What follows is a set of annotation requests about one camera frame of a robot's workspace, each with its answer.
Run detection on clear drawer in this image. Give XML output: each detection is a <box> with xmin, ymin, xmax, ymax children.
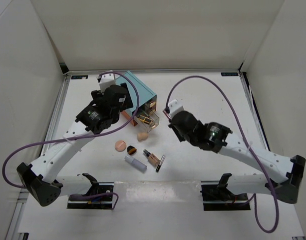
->
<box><xmin>134</xmin><ymin>111</ymin><xmax>160</xmax><ymax>133</ymax></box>

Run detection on black silver eyeliner pen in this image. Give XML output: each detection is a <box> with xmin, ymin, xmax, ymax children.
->
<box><xmin>155</xmin><ymin>155</ymin><xmax>166</xmax><ymax>173</ymax></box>

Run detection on teal orange drawer organizer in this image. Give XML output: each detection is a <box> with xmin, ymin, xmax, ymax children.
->
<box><xmin>115</xmin><ymin>71</ymin><xmax>157</xmax><ymax>127</ymax></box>

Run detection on red lip gloss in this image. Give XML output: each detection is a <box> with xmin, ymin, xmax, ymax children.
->
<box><xmin>163</xmin><ymin>109</ymin><xmax>171</xmax><ymax>120</ymax></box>

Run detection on black gold lipstick case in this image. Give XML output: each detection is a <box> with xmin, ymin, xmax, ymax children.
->
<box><xmin>137</xmin><ymin>115</ymin><xmax>153</xmax><ymax>125</ymax></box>

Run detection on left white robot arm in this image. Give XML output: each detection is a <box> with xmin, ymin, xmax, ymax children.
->
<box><xmin>16</xmin><ymin>83</ymin><xmax>133</xmax><ymax>207</ymax></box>

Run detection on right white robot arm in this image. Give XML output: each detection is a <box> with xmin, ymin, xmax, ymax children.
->
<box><xmin>168</xmin><ymin>110</ymin><xmax>306</xmax><ymax>204</ymax></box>

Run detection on beige makeup sponge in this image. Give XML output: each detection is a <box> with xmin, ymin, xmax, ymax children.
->
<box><xmin>137</xmin><ymin>132</ymin><xmax>149</xmax><ymax>142</ymax></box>

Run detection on round peach powder puff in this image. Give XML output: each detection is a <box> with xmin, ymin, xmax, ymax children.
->
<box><xmin>114</xmin><ymin>140</ymin><xmax>127</xmax><ymax>152</ymax></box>

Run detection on foundation bottle black cap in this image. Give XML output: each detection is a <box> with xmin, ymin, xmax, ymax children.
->
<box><xmin>143</xmin><ymin>149</ymin><xmax>160</xmax><ymax>167</ymax></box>

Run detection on small black kabuki brush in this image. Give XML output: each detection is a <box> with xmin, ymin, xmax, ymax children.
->
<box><xmin>127</xmin><ymin>145</ymin><xmax>137</xmax><ymax>155</ymax></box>

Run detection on white lavender bottle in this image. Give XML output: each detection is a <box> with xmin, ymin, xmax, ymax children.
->
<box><xmin>124</xmin><ymin>155</ymin><xmax>147</xmax><ymax>173</ymax></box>

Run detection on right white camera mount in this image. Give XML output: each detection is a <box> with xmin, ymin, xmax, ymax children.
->
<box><xmin>165</xmin><ymin>99</ymin><xmax>184</xmax><ymax>120</ymax></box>

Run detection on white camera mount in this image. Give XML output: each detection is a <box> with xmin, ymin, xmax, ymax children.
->
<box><xmin>165</xmin><ymin>99</ymin><xmax>184</xmax><ymax>120</ymax></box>
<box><xmin>96</xmin><ymin>73</ymin><xmax>116</xmax><ymax>93</ymax></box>

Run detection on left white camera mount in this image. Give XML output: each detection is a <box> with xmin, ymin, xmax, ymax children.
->
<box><xmin>96</xmin><ymin>73</ymin><xmax>116</xmax><ymax>93</ymax></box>

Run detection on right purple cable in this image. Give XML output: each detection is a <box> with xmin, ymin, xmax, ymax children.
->
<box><xmin>165</xmin><ymin>75</ymin><xmax>280</xmax><ymax>233</ymax></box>

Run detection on purple cable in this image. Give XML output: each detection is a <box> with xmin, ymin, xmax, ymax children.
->
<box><xmin>165</xmin><ymin>75</ymin><xmax>280</xmax><ymax>233</ymax></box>
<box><xmin>1</xmin><ymin>71</ymin><xmax>140</xmax><ymax>188</ymax></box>

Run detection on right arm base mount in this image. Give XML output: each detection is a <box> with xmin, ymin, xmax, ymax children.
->
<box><xmin>200</xmin><ymin>173</ymin><xmax>251</xmax><ymax>212</ymax></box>

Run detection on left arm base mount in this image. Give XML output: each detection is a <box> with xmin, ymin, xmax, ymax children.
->
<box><xmin>67</xmin><ymin>173</ymin><xmax>119</xmax><ymax>210</ymax></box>

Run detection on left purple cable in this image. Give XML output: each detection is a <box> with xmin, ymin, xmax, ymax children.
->
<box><xmin>1</xmin><ymin>71</ymin><xmax>140</xmax><ymax>188</ymax></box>

